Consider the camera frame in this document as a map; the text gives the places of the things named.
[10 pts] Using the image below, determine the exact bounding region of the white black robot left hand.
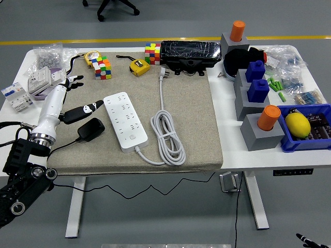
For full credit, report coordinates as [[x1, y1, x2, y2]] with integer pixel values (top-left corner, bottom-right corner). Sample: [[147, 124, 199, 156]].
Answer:
[[32, 74, 105, 139]]

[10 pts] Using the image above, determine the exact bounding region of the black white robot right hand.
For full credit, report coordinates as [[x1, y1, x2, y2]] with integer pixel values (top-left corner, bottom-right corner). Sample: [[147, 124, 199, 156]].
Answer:
[[296, 233, 323, 248]]

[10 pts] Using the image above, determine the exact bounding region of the black plug adapter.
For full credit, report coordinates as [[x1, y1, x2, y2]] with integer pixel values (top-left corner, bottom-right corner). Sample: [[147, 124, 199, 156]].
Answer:
[[77, 117, 106, 142]]

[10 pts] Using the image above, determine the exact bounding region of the white power strip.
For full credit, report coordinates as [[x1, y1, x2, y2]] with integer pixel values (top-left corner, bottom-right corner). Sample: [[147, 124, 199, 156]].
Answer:
[[103, 91, 148, 153]]

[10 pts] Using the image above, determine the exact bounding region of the black plug cord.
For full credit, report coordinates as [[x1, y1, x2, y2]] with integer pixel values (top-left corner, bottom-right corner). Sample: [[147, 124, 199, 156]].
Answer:
[[47, 138, 217, 200]]

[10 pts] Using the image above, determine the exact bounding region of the white socket panel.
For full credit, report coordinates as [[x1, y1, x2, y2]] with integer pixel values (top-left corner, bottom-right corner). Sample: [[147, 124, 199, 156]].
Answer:
[[27, 66, 52, 94], [50, 68, 68, 87]]

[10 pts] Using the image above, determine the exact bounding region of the white circuit breaker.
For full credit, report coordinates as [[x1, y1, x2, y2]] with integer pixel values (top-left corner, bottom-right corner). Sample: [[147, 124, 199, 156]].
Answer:
[[1, 82, 36, 113]]

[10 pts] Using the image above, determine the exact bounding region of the clear bag of screws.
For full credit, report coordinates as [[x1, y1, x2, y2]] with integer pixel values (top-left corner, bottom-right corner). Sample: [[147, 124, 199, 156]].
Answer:
[[33, 43, 64, 73]]

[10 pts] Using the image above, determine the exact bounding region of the empty clear plastic bag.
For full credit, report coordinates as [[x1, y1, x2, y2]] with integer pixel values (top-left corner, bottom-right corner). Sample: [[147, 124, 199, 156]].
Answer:
[[62, 46, 79, 62]]

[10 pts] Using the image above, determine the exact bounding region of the white table leg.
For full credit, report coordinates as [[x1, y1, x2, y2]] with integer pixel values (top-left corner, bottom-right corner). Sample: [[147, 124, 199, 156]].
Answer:
[[64, 175, 86, 239], [243, 170, 270, 230]]

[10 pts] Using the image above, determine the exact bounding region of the colourful puzzle cube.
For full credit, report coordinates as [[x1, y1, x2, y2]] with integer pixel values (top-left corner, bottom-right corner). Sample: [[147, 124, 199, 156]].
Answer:
[[90, 55, 112, 81], [144, 42, 161, 66]]

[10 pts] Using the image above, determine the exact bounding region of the yellow tape measure clear face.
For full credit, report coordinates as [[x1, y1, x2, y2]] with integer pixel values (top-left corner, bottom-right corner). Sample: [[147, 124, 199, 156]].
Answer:
[[67, 50, 103, 78]]

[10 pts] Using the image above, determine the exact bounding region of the black table control panel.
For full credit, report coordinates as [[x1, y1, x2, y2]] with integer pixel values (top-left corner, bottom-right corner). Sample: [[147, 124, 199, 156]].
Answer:
[[273, 168, 314, 177]]

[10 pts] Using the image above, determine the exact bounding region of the blue plastic bin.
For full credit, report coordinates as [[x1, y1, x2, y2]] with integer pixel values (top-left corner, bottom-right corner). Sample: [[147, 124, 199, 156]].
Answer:
[[276, 103, 331, 153]]

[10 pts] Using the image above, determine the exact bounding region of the silver metal hook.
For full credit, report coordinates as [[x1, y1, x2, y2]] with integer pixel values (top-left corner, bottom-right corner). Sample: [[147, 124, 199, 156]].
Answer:
[[219, 172, 242, 193]]

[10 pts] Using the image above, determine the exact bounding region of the yellow tape measure black window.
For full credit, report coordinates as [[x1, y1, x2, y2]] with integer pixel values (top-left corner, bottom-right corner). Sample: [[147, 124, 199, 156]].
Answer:
[[116, 54, 151, 78]]

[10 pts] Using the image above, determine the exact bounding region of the grey block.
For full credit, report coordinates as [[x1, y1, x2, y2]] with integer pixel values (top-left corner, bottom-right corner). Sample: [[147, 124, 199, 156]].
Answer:
[[233, 68, 253, 92], [234, 86, 271, 121], [220, 33, 251, 54], [239, 113, 287, 152]]

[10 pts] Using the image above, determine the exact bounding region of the yellow lemon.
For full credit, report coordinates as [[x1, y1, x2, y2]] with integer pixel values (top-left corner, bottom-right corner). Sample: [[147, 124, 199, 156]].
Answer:
[[284, 112, 311, 137]]

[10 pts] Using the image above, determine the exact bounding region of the black office chair base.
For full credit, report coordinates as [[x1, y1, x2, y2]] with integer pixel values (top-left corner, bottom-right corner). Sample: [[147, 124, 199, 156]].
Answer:
[[82, 0, 141, 23]]

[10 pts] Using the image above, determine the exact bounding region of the orange cylinder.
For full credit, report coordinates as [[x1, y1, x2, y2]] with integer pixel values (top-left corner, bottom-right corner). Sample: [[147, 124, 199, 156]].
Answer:
[[230, 20, 246, 42], [257, 104, 282, 131]]

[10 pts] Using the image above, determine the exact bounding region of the grey-brown mat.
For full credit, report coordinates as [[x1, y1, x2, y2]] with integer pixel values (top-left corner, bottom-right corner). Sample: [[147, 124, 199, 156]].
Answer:
[[47, 51, 224, 176]]

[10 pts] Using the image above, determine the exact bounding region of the bag of tan resistors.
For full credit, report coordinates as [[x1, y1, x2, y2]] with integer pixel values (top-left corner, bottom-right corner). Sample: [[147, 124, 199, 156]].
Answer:
[[293, 89, 327, 106]]

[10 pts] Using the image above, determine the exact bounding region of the black wrapped box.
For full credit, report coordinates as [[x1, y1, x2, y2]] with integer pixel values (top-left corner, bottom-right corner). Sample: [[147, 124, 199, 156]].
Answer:
[[159, 40, 223, 69]]

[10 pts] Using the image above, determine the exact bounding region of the blue block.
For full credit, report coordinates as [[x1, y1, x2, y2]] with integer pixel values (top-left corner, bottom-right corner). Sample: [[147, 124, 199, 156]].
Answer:
[[247, 79, 270, 104], [245, 60, 266, 83]]

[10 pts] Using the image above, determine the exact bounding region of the bag of blue resistors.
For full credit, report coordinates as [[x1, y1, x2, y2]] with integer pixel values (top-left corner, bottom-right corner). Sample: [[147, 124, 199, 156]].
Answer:
[[280, 73, 304, 93]]

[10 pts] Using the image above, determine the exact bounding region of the white round base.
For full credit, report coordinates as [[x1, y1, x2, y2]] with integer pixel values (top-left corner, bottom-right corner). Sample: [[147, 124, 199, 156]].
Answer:
[[223, 64, 240, 83]]

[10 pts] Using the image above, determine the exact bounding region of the large clear parts bag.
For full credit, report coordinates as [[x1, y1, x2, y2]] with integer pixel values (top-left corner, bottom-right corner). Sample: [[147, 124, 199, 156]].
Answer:
[[263, 45, 308, 75]]

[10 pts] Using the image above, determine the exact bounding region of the black cloth cap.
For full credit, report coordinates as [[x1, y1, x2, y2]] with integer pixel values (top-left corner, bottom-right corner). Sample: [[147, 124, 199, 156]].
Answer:
[[223, 47, 266, 75]]

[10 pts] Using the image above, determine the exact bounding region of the black hanging cable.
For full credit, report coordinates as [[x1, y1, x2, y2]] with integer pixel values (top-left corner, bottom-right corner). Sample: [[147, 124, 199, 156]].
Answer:
[[234, 173, 244, 248]]

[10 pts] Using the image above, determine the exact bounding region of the white power strip cord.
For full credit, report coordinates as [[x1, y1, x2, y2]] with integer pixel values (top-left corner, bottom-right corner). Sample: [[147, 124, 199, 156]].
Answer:
[[135, 66, 187, 166]]

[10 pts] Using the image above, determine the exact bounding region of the black plastic bracket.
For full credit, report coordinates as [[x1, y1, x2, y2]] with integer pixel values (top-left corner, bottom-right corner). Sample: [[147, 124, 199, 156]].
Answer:
[[165, 58, 209, 77]]

